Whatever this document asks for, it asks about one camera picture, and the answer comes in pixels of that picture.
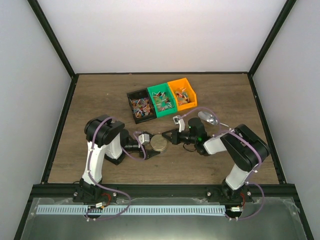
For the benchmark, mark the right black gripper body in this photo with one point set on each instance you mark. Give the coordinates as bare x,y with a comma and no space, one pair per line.
192,140

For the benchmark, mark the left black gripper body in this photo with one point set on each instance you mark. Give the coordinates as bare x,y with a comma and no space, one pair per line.
141,153

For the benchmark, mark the cream jar lid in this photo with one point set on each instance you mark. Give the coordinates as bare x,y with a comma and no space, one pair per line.
158,142

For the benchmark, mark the metal scoop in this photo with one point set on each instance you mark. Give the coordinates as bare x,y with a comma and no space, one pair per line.
210,118

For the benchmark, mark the green candy bin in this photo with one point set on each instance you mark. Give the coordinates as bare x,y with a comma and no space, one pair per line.
162,99

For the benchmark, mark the orange candy bin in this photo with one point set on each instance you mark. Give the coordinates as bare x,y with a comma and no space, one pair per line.
184,95

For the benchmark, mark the black candy bin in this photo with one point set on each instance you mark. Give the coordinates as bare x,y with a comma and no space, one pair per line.
141,106

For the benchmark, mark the clear plastic jar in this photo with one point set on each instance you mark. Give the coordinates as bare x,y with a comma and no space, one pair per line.
162,150

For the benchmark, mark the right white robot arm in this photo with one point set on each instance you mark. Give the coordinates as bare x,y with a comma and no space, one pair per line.
247,150

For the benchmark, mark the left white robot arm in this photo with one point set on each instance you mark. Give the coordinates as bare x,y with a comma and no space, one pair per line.
108,139

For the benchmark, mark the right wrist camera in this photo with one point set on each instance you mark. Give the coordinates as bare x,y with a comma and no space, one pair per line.
178,120

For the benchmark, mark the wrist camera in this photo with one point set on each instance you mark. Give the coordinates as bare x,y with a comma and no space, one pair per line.
144,139
178,120

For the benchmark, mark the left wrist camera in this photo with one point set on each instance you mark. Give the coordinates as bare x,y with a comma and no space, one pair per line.
144,139

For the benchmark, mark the black front frame beam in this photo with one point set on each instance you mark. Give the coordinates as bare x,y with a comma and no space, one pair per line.
213,192

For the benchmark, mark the light blue slotted rail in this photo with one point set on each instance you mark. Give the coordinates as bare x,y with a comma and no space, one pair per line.
134,210

